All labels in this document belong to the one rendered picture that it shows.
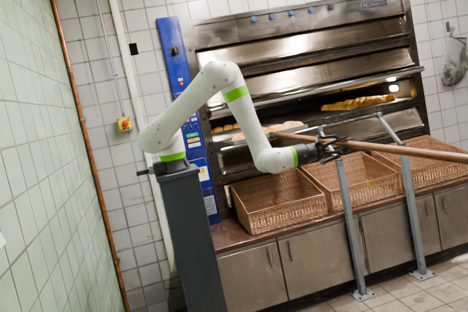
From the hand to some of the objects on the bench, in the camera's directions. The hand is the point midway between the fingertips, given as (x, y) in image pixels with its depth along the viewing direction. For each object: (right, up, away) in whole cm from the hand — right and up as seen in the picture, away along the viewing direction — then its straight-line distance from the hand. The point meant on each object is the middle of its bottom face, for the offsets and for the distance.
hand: (347, 143), depth 179 cm
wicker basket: (+39, -42, +125) cm, 137 cm away
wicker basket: (-17, -55, +112) cm, 126 cm away
